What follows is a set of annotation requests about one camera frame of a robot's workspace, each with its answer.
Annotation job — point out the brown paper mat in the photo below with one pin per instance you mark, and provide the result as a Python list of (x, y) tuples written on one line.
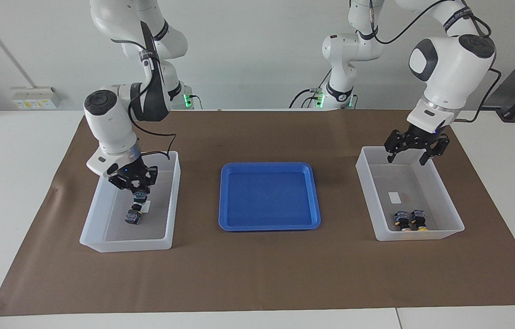
[(262, 274)]

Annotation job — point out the white paper label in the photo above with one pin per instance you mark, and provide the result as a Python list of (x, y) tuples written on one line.
[(394, 197), (146, 208)]

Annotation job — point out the blue plastic tray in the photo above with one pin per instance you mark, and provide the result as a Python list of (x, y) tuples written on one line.
[(268, 196)]

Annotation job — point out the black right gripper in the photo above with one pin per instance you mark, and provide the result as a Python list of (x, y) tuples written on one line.
[(134, 173)]

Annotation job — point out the translucent white plastic box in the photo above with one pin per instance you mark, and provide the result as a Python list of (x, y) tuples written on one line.
[(166, 214), (444, 201)]

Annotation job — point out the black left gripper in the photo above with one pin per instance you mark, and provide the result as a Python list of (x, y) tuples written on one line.
[(415, 139)]

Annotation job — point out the yellow push button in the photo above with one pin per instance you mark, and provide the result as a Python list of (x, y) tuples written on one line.
[(402, 220), (419, 219)]

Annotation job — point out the green push button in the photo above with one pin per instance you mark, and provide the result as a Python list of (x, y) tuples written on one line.
[(133, 217), (139, 198)]

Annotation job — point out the white wall socket strip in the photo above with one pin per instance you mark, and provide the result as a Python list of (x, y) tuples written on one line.
[(33, 98)]

